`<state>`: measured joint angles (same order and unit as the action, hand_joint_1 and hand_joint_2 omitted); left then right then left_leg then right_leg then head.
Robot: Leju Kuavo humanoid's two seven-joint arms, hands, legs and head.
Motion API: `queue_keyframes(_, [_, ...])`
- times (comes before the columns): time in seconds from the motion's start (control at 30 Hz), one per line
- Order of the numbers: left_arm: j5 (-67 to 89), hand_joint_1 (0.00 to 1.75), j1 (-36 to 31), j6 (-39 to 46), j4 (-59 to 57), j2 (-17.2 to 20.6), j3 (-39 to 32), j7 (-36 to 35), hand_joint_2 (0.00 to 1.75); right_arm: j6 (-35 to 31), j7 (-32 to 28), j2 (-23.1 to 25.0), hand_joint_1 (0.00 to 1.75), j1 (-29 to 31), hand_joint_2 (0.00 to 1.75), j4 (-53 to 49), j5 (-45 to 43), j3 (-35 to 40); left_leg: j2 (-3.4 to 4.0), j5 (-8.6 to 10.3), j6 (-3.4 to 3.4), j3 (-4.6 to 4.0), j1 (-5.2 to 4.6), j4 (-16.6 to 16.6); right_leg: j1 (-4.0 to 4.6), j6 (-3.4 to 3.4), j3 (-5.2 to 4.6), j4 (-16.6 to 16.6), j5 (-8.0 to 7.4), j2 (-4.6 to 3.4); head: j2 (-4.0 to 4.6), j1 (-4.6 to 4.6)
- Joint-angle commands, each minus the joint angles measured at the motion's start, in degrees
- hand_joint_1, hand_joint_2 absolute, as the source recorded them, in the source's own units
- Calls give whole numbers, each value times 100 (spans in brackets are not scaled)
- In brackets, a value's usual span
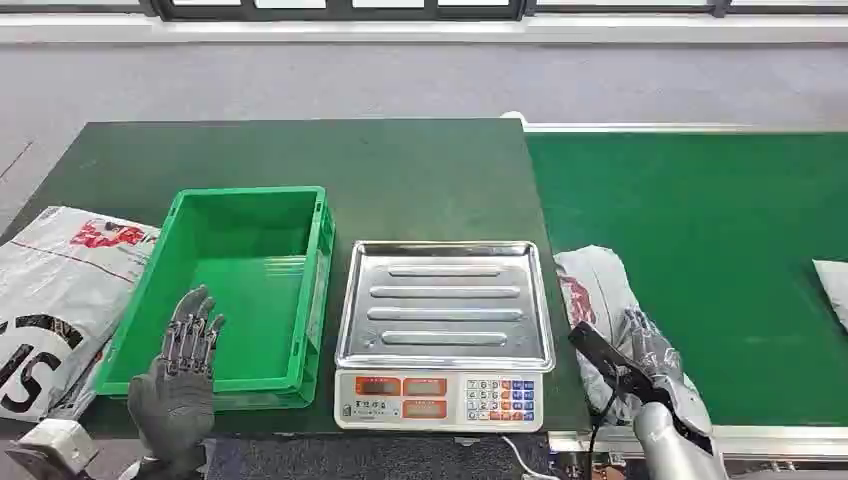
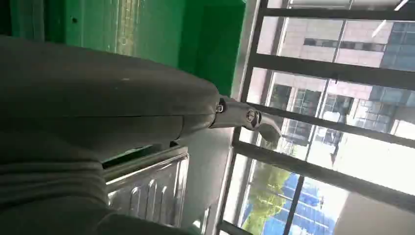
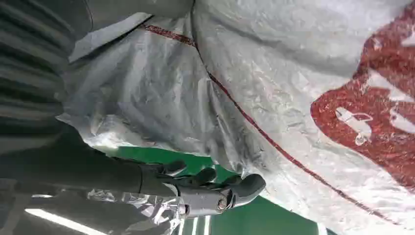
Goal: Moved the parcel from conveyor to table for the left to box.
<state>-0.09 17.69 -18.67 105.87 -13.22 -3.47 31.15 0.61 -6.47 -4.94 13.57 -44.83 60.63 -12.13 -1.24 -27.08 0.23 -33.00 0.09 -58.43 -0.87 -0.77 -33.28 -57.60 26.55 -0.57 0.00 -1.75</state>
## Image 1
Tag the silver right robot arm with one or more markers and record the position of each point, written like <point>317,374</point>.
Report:
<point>669,444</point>

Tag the green conveyor belt aluminium frame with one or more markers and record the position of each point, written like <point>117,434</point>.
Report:
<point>702,232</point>

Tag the white electronic scale steel tray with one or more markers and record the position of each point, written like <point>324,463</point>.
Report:
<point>444,318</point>

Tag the grey parcel bag red print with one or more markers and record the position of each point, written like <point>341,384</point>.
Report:
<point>596,285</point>

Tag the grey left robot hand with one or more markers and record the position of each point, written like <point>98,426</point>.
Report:
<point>171,404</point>

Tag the black handheld barcode scanner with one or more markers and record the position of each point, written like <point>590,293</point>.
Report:
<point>596,348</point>

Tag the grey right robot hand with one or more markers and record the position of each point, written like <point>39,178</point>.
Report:
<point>682,397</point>

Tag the grey parcel bag black letters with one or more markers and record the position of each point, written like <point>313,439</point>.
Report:
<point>60,291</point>

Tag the plain pale grey parcel bag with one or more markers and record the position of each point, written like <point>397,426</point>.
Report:
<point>836,291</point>

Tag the green plastic crate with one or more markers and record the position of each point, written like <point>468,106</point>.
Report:
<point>265,291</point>

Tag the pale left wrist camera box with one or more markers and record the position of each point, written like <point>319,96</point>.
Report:
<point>53,447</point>

